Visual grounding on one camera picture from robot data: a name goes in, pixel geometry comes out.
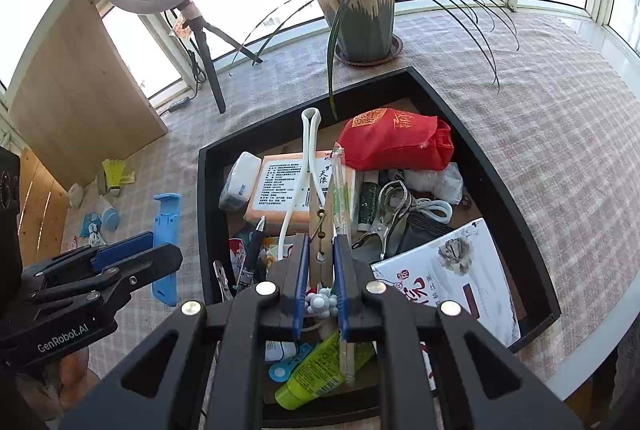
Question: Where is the red cloth bag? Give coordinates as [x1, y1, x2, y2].
[336, 107, 455, 172]

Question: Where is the red white snack packet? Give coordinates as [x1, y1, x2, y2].
[229, 235, 251, 281]

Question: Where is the white tissue pack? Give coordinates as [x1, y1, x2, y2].
[218, 151, 263, 212]

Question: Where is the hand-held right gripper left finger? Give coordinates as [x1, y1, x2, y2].
[59, 232, 311, 430]

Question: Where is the brown plant saucer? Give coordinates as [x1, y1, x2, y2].
[334, 34, 403, 68]

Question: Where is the blue phone stand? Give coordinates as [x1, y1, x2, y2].
[151, 192, 182, 308]

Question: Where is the white cable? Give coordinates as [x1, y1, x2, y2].
[410, 197, 453, 223]

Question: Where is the black pen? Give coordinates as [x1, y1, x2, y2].
[237, 216, 268, 291]

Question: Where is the white printed booklet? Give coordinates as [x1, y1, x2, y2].
[370, 217, 523, 393]

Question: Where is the black ring light cable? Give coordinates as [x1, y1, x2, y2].
[157, 25, 206, 113]

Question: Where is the black tripod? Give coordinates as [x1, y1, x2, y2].
[165, 0, 263, 113]

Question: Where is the black wallet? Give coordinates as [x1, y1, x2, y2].
[390, 210, 456, 256]

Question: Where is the blue card packet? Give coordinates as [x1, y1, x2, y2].
[80, 211, 103, 246]

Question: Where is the small metal clip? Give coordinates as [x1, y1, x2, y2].
[212, 260, 235, 303]

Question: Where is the round blue tag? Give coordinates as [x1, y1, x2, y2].
[267, 342, 313, 383]

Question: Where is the white tube blue cap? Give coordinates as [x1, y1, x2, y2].
[95, 195, 121, 233]

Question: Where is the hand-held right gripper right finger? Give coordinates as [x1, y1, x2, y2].
[332, 234, 586, 430]

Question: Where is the yellow shuttlecock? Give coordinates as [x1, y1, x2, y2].
[101, 158, 130, 198]

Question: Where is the small green black tube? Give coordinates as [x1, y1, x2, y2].
[356, 180, 381, 233]

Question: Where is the white bead string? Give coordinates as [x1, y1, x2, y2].
[304, 287, 341, 316]

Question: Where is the orange white box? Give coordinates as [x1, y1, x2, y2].
[243, 151, 357, 226]

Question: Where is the person's left hand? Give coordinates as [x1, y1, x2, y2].
[15, 345, 101, 421]

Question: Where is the clear toothbrush tube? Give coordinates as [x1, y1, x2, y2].
[327, 145, 358, 386]

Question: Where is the white plastic bag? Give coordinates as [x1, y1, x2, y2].
[405, 161, 465, 206]

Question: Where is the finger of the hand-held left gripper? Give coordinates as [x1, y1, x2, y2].
[22, 231, 155, 278]
[30, 242, 183, 311]

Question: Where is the potted plant grey pot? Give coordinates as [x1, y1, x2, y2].
[229, 0, 521, 123]

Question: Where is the black tray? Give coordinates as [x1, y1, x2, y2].
[196, 66, 562, 428]

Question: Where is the wooden clothespin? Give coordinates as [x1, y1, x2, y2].
[307, 207, 335, 291]

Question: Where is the large wooden board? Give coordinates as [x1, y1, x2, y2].
[7, 0, 168, 188]

